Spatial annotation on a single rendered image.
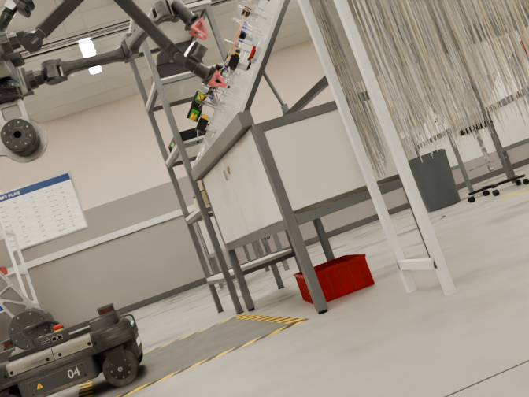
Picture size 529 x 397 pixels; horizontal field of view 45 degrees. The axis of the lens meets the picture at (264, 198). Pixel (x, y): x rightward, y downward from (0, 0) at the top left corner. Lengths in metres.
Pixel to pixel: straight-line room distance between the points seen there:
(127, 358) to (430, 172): 5.14
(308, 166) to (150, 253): 7.89
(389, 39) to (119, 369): 1.59
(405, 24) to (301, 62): 9.06
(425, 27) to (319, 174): 0.79
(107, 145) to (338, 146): 8.16
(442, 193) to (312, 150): 4.72
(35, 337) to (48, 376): 0.24
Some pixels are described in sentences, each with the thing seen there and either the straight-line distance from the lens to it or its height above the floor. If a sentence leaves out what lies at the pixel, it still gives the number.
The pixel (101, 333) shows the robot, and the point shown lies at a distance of 2.59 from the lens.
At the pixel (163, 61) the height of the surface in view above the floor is 1.57.
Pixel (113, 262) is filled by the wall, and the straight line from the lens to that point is 10.38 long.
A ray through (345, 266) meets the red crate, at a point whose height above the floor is 0.12.
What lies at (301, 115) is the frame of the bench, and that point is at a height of 0.78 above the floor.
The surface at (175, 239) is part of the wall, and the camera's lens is 10.35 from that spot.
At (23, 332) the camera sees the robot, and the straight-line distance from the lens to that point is 2.83.
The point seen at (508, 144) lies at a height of 0.41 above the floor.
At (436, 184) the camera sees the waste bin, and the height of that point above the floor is 0.27.
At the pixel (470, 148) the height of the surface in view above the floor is 0.54.
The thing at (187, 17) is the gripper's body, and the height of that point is 1.38.
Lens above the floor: 0.36
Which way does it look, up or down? 3 degrees up
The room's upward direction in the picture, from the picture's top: 20 degrees counter-clockwise
